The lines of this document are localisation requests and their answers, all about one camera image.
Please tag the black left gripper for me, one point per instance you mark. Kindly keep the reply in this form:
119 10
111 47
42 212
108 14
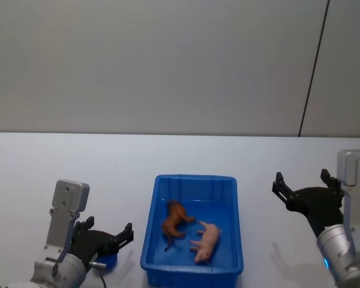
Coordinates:
96 241

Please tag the blue plastic bin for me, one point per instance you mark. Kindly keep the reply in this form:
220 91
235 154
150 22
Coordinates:
192 271

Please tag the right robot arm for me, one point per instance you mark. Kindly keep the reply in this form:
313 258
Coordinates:
337 249

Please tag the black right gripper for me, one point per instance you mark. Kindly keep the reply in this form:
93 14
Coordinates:
318 204

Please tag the small blue round object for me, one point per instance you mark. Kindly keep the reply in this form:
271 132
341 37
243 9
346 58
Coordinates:
109 261

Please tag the pink toy pig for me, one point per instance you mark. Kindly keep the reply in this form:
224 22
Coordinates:
208 240

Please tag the brown toy lion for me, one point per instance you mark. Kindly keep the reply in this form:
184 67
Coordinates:
175 222

